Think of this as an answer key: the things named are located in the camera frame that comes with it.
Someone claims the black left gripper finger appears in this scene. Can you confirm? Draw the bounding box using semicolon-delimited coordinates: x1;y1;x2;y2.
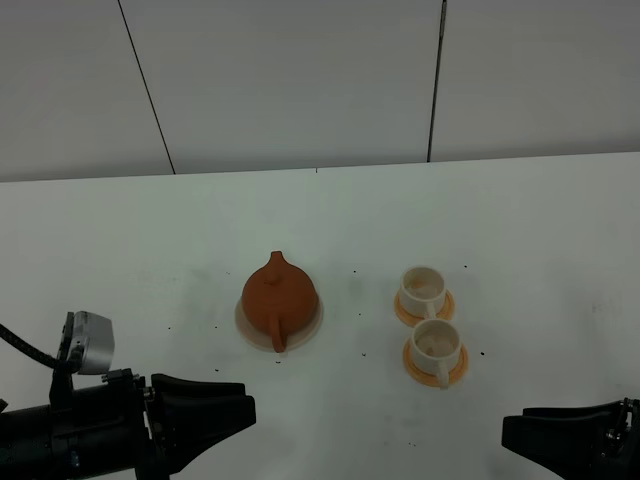
150;374;246;415
144;394;256;479

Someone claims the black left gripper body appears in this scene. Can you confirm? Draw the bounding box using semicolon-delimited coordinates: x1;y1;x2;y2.
49;368;165;479

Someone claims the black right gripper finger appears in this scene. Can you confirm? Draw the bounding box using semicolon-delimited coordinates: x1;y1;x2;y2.
501;401;625;479

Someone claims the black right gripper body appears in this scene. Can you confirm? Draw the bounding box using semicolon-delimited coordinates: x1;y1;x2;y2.
602;398;639;479

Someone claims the brown clay teapot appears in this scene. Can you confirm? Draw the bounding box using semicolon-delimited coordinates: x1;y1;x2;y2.
240;251;320;353

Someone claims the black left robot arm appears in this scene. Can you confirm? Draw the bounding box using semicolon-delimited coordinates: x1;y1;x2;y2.
1;369;256;479

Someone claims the cream round teapot coaster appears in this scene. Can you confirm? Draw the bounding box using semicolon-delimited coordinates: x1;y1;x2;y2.
234;300;323;355

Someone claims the near orange saucer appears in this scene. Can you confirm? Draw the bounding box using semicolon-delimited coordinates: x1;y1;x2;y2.
402;341;469;388

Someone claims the orange saucer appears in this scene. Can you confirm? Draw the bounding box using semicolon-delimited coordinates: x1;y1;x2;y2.
394;290;456;327
402;341;469;388

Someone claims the near white teacup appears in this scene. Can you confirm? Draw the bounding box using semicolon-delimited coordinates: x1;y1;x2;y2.
409;319;462;389

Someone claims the white teacup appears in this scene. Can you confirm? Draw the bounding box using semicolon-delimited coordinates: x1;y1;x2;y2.
409;319;462;389
399;265;447;319

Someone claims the far orange saucer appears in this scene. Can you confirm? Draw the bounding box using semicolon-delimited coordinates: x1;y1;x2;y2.
394;290;456;327

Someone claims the far white teacup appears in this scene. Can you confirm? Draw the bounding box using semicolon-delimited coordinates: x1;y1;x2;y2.
399;265;447;319

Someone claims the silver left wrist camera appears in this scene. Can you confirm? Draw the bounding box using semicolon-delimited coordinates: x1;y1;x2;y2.
57;311;115;375

